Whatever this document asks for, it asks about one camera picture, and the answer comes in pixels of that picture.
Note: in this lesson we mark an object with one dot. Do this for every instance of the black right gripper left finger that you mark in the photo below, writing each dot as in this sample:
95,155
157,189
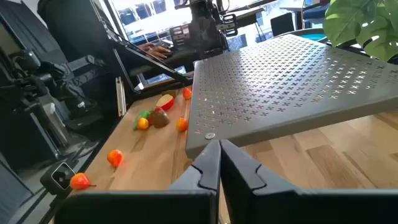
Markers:
186,205

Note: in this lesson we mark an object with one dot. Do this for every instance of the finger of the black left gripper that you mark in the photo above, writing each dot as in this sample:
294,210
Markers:
199,35
215,32

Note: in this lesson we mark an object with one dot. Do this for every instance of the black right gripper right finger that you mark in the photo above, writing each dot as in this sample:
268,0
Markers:
264,205

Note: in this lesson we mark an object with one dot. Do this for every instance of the orange toy pear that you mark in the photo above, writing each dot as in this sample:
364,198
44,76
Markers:
115,157
182,124
79,181

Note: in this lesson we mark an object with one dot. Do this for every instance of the person's hand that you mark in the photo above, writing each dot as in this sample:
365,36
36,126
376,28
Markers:
160,53
146,46

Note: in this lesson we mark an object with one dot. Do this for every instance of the red toy apple half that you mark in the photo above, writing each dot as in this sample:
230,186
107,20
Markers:
164,101

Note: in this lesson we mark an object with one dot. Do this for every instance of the black office chair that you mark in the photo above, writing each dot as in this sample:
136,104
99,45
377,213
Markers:
282,23

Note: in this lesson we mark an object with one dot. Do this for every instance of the silver aluminium extrusion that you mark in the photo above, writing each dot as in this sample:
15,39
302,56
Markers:
120,96

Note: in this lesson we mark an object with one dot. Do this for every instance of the grey perforated metal shelf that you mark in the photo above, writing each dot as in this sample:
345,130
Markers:
280,87

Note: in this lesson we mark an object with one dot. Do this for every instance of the brown toy kiwi half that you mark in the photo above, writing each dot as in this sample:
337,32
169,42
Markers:
161,119

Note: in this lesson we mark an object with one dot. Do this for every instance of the person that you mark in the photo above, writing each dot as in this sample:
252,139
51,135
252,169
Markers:
71,28

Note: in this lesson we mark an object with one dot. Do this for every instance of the green plant in white pot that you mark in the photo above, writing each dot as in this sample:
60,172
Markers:
348,21

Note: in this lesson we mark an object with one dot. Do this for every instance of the black table-level camera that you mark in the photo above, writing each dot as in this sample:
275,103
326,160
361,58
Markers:
60,179

